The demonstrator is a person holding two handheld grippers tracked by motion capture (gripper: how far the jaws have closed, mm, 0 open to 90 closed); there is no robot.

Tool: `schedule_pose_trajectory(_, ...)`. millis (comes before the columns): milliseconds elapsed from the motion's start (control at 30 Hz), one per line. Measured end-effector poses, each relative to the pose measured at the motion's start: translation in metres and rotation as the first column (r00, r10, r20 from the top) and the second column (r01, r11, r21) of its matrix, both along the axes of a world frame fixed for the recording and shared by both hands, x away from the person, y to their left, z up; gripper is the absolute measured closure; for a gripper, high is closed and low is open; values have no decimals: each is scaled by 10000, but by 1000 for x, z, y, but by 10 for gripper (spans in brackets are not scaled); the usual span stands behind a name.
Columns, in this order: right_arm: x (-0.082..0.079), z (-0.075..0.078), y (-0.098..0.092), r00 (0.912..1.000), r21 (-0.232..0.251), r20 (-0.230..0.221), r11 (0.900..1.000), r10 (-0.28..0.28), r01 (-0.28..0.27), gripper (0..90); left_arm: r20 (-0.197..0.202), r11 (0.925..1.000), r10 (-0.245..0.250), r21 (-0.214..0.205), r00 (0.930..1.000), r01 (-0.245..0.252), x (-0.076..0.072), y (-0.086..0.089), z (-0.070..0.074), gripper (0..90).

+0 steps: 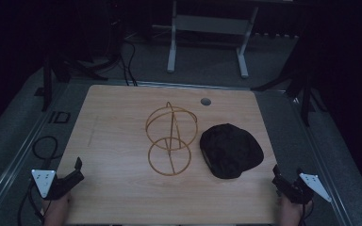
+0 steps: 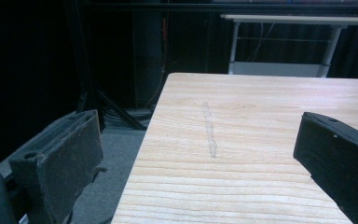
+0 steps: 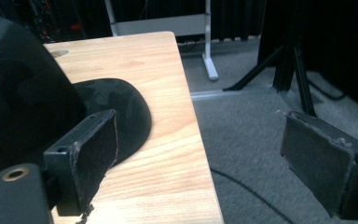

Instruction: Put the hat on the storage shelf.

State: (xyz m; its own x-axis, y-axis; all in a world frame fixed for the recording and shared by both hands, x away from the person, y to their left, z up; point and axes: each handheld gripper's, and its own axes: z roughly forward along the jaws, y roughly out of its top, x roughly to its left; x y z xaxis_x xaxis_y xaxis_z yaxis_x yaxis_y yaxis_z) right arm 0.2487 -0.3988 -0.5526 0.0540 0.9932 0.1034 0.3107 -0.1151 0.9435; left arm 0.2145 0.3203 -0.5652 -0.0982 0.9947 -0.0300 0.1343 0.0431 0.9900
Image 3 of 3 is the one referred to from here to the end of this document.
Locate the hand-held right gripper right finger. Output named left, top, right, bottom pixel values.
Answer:
left=280, top=110, right=358, bottom=221

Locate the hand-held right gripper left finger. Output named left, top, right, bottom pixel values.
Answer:
left=43, top=108, right=119, bottom=217

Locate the black baseball cap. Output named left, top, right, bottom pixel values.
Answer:
left=0, top=12, right=153, bottom=200

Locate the black tripod stand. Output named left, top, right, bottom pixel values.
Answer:
left=223, top=18, right=318, bottom=118

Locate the black curtain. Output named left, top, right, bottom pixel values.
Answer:
left=208, top=0, right=358, bottom=116

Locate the black cable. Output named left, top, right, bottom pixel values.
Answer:
left=210, top=168, right=296, bottom=224

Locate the white metal table frame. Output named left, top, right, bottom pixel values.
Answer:
left=103, top=0, right=220, bottom=82

